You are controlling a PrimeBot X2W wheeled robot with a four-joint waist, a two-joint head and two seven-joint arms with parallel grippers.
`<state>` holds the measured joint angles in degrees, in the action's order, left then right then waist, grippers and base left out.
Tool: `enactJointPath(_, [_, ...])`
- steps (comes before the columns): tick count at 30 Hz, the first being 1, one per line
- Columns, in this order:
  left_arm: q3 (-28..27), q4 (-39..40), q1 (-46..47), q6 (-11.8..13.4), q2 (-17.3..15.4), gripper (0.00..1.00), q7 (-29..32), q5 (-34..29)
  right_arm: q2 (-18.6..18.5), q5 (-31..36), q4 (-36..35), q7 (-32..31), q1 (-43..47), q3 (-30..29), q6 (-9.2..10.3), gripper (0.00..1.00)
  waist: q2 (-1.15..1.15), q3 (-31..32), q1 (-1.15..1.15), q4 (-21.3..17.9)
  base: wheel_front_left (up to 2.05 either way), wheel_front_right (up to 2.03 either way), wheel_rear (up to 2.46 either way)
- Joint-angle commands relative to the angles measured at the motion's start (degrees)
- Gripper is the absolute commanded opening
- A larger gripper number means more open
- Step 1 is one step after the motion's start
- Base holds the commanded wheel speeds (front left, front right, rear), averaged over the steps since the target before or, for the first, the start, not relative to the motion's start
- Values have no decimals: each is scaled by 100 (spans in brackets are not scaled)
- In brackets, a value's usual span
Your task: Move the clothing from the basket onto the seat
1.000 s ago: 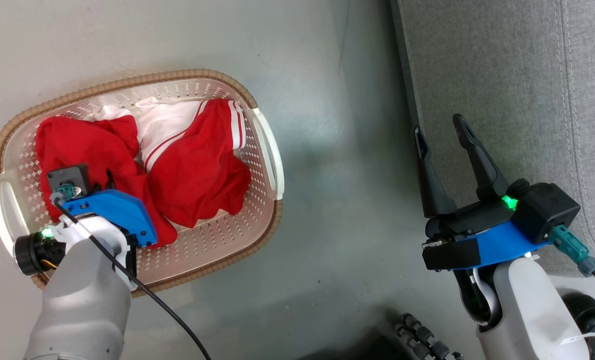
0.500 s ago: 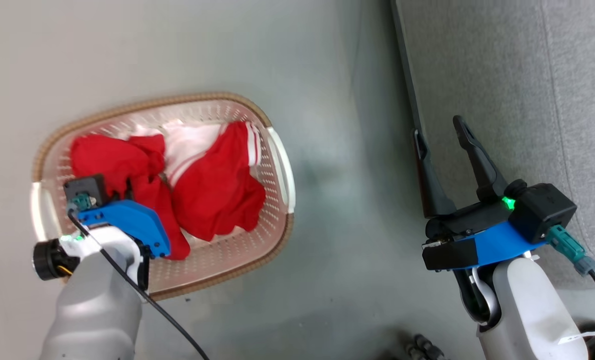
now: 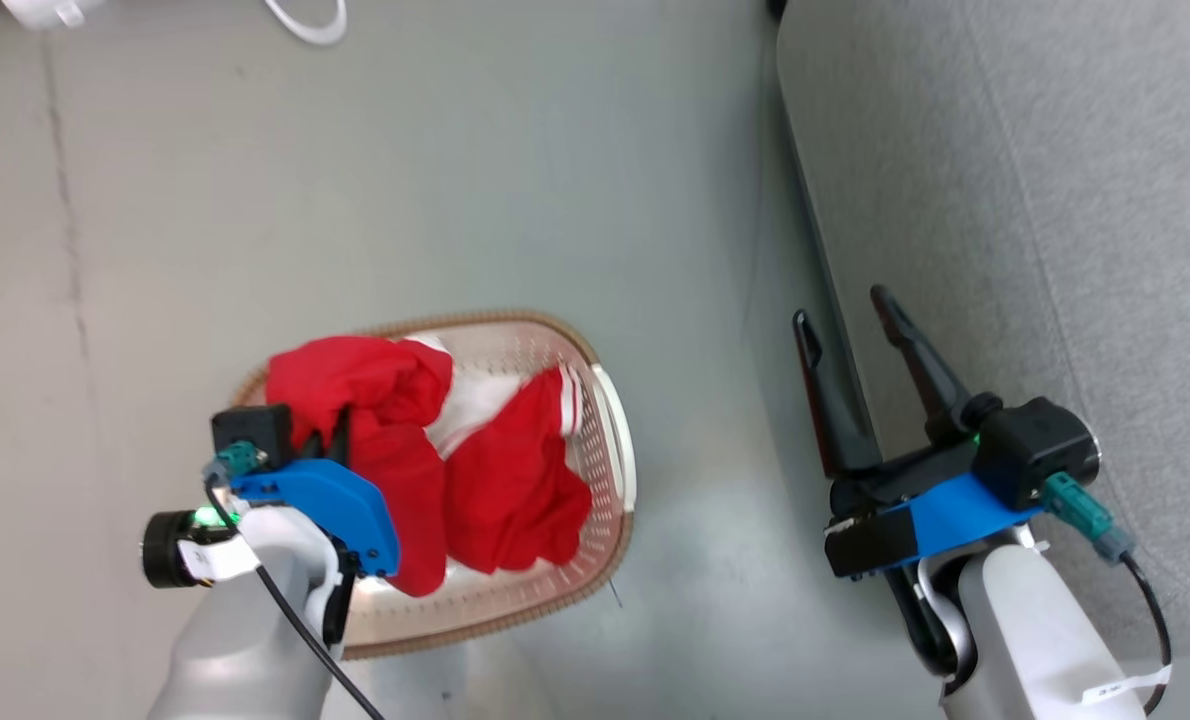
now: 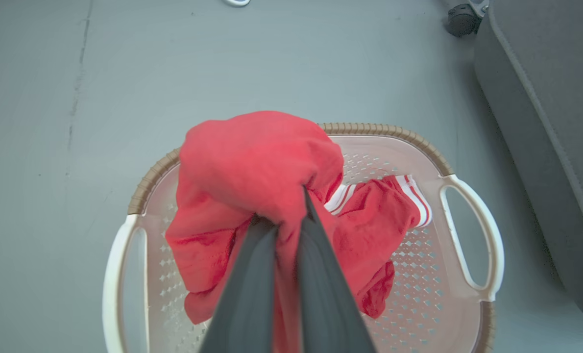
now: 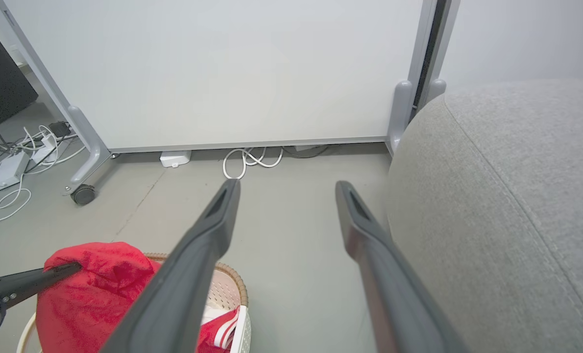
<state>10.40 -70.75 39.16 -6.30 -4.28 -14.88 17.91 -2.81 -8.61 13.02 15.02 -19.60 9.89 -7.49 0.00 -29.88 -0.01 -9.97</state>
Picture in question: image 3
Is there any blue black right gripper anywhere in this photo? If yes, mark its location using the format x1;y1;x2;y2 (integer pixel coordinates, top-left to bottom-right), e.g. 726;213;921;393
793;285;1041;581

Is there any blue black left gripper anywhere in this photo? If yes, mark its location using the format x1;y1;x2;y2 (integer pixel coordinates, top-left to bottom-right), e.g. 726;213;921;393
230;408;401;641

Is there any plain red garment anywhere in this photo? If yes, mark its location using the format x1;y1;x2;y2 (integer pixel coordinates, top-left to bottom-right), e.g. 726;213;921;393
265;337;456;598

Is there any red garment with white stripes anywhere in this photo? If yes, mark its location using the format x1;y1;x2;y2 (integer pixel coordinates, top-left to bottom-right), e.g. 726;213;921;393
400;338;593;576

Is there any beige perforated laundry basket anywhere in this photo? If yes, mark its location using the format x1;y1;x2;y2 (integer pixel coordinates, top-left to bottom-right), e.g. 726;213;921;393
230;310;638;661

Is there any grey fabric sofa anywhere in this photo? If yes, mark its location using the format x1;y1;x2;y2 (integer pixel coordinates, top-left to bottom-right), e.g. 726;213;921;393
775;0;1190;661

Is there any teal left camera connector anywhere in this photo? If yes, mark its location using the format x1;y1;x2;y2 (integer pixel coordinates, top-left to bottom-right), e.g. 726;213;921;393
203;440;268;488

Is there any teal camera connector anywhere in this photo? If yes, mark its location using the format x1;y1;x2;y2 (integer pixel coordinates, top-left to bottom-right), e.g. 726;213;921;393
1043;472;1136;563
203;440;268;488

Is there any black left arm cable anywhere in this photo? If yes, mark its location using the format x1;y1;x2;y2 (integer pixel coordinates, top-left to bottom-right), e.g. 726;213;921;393
205;485;388;720

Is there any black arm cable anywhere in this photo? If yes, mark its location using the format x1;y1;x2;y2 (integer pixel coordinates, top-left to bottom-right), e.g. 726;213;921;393
1120;553;1173;717
205;485;388;720

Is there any teal right camera connector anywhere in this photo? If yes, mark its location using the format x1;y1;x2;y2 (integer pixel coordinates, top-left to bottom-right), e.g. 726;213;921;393
1043;472;1136;563

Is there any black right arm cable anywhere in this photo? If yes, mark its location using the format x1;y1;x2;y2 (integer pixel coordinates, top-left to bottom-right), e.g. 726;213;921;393
1120;553;1173;717

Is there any white cable loop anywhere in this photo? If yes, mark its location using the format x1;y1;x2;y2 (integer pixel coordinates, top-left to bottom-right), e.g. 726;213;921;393
263;0;348;47

